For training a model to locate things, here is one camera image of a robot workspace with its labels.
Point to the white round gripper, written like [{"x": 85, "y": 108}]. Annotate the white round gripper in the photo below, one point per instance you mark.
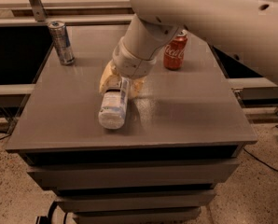
[{"x": 130, "y": 62}]

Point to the clear blue-labelled plastic bottle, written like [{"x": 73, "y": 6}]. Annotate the clear blue-labelled plastic bottle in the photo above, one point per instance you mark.
[{"x": 113, "y": 109}]

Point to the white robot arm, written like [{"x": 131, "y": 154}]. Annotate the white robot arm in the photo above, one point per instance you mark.
[{"x": 243, "y": 29}]

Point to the red Coca-Cola can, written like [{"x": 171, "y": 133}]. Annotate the red Coca-Cola can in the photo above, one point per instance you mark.
[{"x": 174, "y": 51}]

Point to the grey drawer cabinet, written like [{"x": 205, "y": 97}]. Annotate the grey drawer cabinet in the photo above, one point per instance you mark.
[{"x": 181, "y": 137}]

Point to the silver blue energy drink can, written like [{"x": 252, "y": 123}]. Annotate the silver blue energy drink can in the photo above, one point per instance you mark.
[{"x": 61, "y": 42}]

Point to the metal railing frame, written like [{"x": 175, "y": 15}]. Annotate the metal railing frame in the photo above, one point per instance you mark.
[{"x": 37, "y": 15}]

